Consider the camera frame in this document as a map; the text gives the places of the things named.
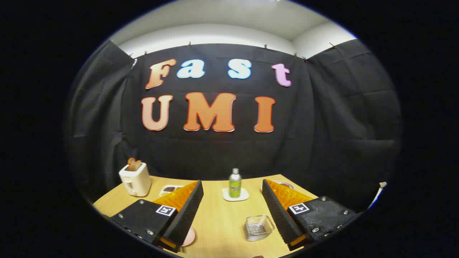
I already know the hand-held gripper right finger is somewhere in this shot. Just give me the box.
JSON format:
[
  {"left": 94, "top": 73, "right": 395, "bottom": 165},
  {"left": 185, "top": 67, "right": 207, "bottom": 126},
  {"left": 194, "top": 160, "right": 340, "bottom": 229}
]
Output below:
[{"left": 262, "top": 179, "right": 359, "bottom": 251}]

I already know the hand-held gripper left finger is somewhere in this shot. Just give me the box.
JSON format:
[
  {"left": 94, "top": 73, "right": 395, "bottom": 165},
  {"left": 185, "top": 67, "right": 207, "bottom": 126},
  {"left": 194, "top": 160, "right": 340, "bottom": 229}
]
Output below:
[{"left": 109, "top": 180, "right": 204, "bottom": 253}]

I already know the pink round plate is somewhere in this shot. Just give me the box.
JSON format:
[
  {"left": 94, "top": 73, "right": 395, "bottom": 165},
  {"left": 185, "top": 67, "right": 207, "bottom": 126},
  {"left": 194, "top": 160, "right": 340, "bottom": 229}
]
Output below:
[{"left": 181, "top": 226, "right": 196, "bottom": 247}]

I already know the white divided tray of beans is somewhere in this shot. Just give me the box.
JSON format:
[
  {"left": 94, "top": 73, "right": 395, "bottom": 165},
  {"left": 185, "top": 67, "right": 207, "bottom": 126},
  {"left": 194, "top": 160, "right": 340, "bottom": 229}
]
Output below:
[{"left": 159, "top": 185, "right": 185, "bottom": 197}]

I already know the white square coaster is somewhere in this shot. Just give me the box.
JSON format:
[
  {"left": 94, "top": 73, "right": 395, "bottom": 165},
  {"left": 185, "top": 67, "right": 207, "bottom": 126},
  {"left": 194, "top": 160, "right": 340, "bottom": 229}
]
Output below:
[{"left": 222, "top": 187, "right": 250, "bottom": 202}]

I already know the green soda bottle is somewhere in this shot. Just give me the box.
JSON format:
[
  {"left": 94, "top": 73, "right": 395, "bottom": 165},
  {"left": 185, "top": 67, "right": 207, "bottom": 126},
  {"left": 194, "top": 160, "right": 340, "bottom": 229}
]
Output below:
[{"left": 229, "top": 168, "right": 242, "bottom": 198}]

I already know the cream white toaster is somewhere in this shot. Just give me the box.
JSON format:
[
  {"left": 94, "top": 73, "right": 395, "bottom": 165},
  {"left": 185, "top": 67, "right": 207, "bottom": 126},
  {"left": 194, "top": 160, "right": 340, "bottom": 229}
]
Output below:
[{"left": 119, "top": 162, "right": 152, "bottom": 197}]

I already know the metal wire basket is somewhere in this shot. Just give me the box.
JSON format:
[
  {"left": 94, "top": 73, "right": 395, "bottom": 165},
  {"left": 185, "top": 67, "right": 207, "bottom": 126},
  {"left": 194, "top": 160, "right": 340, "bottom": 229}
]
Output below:
[{"left": 244, "top": 215, "right": 275, "bottom": 242}]

